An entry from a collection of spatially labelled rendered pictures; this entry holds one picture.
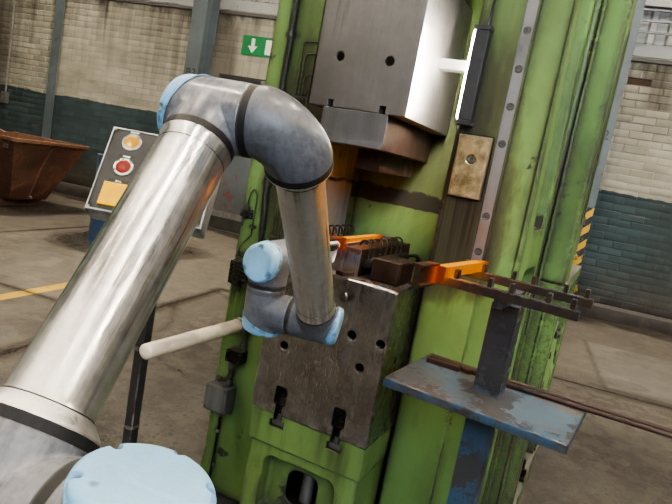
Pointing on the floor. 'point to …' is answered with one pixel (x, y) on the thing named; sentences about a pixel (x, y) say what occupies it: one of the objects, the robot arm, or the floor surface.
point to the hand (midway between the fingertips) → (334, 241)
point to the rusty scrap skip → (33, 167)
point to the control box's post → (137, 384)
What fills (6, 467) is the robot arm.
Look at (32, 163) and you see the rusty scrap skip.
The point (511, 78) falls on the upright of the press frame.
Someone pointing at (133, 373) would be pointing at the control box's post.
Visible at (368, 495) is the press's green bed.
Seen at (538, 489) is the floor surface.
